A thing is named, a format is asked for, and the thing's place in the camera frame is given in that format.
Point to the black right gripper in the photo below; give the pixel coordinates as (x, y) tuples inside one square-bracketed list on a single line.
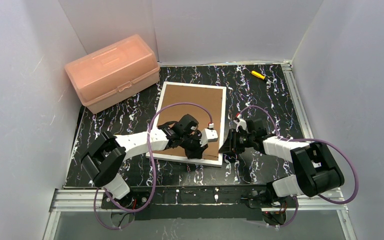
[(237, 143)]

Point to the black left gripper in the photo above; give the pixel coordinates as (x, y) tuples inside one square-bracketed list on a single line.
[(194, 145)]

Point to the white picture frame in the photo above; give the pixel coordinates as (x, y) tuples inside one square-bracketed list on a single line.
[(212, 98)]

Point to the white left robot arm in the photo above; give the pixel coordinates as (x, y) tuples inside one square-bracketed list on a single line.
[(104, 157)]

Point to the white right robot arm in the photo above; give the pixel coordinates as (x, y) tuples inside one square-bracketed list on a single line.
[(315, 169)]

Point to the yellow screwdriver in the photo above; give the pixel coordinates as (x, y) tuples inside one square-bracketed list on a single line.
[(259, 75)]

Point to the pink plastic storage box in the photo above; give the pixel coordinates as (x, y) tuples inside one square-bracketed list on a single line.
[(114, 73)]

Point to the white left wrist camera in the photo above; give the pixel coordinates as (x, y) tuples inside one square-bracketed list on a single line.
[(208, 135)]

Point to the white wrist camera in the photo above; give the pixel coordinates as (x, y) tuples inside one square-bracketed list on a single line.
[(241, 124), (208, 135)]

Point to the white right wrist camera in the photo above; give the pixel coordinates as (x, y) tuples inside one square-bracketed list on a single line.
[(241, 124)]

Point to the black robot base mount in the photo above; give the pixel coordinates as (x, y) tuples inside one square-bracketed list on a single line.
[(203, 202)]

